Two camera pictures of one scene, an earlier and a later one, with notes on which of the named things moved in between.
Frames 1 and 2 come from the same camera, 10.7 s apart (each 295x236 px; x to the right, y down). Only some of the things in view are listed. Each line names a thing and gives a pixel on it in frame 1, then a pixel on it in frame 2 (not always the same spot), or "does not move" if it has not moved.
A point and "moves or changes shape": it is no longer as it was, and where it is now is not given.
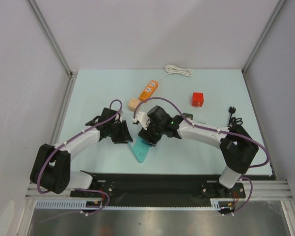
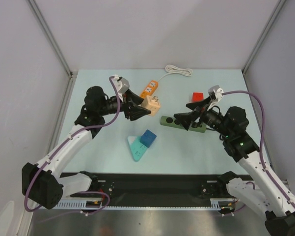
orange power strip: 147,92 does not move
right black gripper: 148,136 to 199,115
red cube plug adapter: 197,99 does not move
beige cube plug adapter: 133,103 moves or changes shape
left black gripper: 124,135 to 136,112
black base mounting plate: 159,189 does not move
